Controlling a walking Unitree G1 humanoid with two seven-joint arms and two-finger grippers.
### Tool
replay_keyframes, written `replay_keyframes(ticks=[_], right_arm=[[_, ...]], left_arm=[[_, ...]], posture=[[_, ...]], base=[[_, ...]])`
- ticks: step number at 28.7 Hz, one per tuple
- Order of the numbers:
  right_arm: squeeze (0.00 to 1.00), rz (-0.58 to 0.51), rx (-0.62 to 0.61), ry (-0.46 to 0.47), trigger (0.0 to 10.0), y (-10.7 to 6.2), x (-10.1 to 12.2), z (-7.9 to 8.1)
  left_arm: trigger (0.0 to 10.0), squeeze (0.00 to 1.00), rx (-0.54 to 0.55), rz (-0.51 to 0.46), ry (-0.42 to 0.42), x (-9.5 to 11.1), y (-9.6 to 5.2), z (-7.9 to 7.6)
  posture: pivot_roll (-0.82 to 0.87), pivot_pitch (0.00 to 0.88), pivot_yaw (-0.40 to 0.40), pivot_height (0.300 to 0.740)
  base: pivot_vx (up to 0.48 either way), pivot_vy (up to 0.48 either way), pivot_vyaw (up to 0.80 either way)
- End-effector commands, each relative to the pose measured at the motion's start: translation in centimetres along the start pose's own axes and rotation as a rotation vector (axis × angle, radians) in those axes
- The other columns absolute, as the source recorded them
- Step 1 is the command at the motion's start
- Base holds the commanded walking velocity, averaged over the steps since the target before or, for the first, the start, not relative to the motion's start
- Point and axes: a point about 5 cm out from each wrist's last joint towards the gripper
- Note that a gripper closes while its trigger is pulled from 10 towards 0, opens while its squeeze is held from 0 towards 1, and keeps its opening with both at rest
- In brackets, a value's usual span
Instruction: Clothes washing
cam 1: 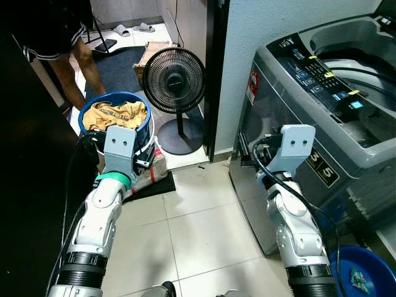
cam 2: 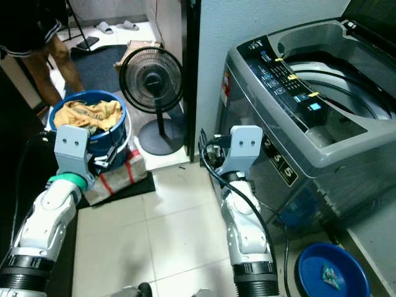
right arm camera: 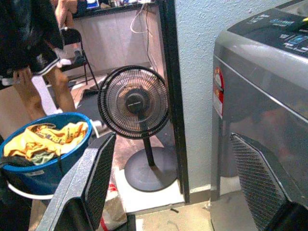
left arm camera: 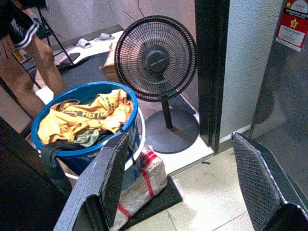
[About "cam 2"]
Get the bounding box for wrapped block with red tape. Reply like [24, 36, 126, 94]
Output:
[84, 148, 148, 206]

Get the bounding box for black rubber mat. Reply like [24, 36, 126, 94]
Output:
[77, 172, 157, 208]

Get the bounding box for black slipper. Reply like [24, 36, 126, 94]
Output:
[71, 36, 100, 51]

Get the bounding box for small green crumpled item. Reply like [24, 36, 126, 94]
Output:
[321, 263, 342, 290]

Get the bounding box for left robot leg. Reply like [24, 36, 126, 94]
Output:
[111, 282, 155, 297]

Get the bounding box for grey slipper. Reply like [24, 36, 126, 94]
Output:
[96, 22, 115, 35]
[118, 20, 140, 32]

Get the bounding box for blue plastic bucket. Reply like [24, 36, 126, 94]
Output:
[49, 91, 131, 171]

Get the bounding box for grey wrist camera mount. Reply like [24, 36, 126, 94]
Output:
[215, 125, 264, 177]
[54, 125, 93, 180]

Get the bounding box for black standing fan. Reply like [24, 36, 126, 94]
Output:
[119, 46, 185, 157]

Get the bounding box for blue plastic basin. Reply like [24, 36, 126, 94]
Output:
[296, 243, 372, 297]

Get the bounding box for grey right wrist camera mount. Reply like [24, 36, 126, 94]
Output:
[215, 125, 264, 177]

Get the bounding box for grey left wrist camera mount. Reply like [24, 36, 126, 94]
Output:
[54, 125, 93, 180]

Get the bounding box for person in black shorts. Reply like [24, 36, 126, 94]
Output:
[0, 0, 86, 107]

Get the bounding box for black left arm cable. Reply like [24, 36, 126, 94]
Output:
[7, 130, 56, 273]

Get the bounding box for tan yellow printed garment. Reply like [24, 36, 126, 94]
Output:
[54, 99, 123, 134]

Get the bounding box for brown cardboard box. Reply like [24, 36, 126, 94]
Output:
[127, 38, 161, 62]

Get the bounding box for dark blue floor mat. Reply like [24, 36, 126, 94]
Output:
[68, 45, 131, 97]

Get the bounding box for grey top-load washing machine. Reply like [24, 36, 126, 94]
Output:
[213, 0, 396, 248]

